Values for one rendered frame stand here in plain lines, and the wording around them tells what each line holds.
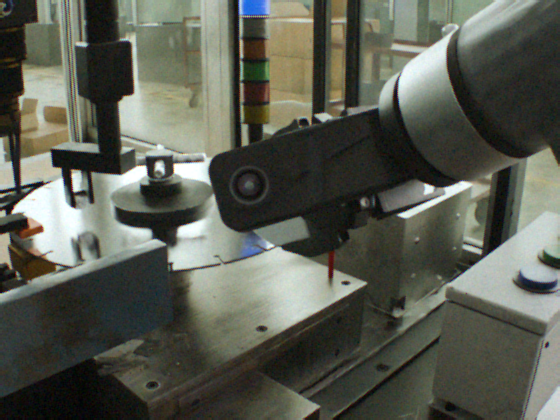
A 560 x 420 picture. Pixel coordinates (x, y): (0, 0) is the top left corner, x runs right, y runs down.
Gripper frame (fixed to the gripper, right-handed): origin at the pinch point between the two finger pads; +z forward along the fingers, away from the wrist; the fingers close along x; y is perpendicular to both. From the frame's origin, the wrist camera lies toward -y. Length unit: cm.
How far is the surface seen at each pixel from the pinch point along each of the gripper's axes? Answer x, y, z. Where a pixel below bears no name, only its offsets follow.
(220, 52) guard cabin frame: 42, 36, 53
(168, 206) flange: 5.3, -1.0, 13.1
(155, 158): 10.5, -0.7, 13.4
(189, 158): 9.8, 2.9, 13.2
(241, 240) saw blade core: -0.6, 1.8, 6.0
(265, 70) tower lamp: 24.3, 24.7, 25.5
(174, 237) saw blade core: 1.6, -2.9, 9.4
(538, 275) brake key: -13.3, 25.9, -5.2
